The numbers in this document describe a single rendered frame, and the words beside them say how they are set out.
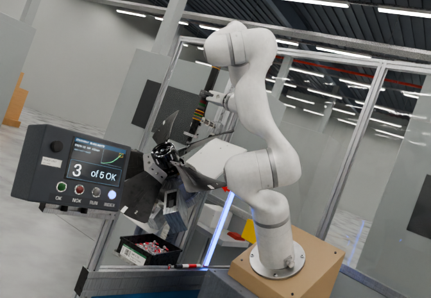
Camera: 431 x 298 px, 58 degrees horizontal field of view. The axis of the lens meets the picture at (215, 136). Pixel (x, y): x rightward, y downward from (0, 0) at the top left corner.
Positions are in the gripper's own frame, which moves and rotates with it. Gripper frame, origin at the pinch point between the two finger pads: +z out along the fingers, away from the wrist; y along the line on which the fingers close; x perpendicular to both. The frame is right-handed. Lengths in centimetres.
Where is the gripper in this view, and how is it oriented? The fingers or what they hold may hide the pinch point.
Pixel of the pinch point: (206, 95)
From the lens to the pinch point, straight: 183.1
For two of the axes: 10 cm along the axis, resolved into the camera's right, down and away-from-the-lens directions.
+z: -6.8, -2.6, 6.9
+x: 3.5, -9.4, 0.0
